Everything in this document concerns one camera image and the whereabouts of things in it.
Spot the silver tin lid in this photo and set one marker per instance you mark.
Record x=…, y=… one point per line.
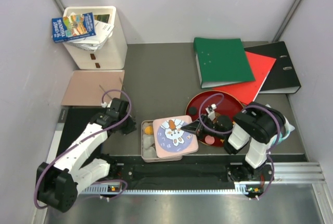
x=170, y=140

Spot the blue paperback book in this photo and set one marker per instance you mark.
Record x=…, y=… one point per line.
x=73, y=27

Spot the pink notebook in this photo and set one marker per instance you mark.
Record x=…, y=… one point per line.
x=87, y=87

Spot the black ring binder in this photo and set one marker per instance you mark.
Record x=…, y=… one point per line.
x=282, y=78

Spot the red folder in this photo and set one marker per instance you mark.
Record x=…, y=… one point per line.
x=246, y=92

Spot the red round lacquer tray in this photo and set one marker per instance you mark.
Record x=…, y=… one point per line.
x=229, y=106

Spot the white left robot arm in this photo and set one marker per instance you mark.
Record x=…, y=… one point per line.
x=59, y=182

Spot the orange round dotted cookie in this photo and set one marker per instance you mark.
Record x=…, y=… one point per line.
x=148, y=130

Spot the pink cookie tin box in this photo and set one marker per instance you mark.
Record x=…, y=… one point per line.
x=148, y=149

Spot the white papers in bin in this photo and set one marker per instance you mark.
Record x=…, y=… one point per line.
x=103, y=31

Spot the black sandwich cookie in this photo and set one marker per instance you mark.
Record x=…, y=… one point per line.
x=192, y=111

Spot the black notebook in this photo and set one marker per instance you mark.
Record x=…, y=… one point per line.
x=71, y=123

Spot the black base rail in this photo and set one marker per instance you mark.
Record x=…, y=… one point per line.
x=227, y=168

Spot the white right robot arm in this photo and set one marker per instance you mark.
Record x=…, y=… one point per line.
x=258, y=125

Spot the green ring binder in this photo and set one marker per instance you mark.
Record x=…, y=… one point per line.
x=221, y=62

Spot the light blue cat headphones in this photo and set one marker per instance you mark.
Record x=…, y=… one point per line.
x=285, y=132

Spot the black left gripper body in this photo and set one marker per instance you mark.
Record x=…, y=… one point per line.
x=127, y=127

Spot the grey cable duct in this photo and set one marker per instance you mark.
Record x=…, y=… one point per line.
x=104, y=189

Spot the white storage bin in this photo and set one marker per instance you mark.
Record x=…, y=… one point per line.
x=113, y=53

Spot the pink sandwich cookie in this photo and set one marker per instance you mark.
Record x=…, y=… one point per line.
x=209, y=140

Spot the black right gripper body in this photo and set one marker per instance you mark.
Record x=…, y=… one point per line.
x=205, y=120

